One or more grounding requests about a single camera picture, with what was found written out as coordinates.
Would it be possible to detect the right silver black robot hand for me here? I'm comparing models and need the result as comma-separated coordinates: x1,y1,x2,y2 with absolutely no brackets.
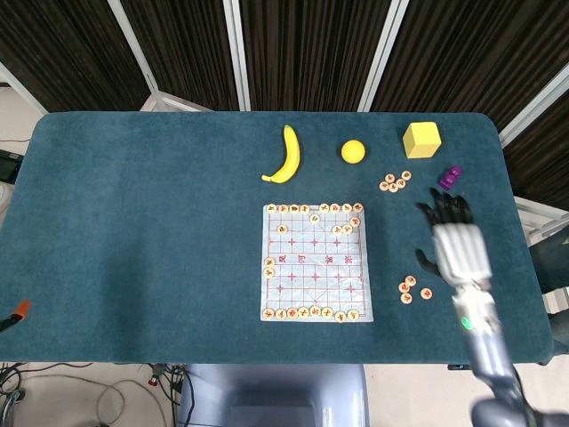
414,187,494,290

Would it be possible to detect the paper chinese chess board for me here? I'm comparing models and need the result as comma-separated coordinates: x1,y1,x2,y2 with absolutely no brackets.
260,203,374,324

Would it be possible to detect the purple toy block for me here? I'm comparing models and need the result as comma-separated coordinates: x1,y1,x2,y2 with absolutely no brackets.
438,165,463,191

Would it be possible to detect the dark grey chair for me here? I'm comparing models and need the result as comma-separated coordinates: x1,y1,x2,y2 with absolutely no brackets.
528,226,569,294

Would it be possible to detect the white metal partition foot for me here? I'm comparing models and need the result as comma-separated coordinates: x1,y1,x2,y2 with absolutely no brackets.
513,195,569,245
140,88,215,112

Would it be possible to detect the yellow foam cube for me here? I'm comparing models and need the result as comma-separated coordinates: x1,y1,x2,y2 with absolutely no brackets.
402,121,443,160

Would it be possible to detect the dark slatted partition panel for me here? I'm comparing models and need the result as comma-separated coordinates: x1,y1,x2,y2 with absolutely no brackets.
239,0,410,112
0,0,156,115
124,0,241,112
500,66,569,210
371,0,569,134

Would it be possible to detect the yellow ball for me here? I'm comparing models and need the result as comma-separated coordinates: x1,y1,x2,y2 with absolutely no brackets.
341,139,367,165

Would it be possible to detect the yellow toy banana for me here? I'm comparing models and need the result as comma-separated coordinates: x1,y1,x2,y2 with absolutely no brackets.
260,125,302,184

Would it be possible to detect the blue-grey robot torso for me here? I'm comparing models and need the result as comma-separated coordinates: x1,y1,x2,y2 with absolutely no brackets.
177,362,370,427

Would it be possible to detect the teal tablecloth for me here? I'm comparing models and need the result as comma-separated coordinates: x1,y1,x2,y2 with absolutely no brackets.
0,110,555,368

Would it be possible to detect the black electronic device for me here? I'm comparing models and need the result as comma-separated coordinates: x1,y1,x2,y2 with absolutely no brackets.
0,149,22,181

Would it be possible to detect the black floor cable bundle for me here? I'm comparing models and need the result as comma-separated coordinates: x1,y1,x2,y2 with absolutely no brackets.
162,363,190,406

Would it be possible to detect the orange black handled tool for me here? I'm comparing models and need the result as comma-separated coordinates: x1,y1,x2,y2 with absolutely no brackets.
0,299,33,334

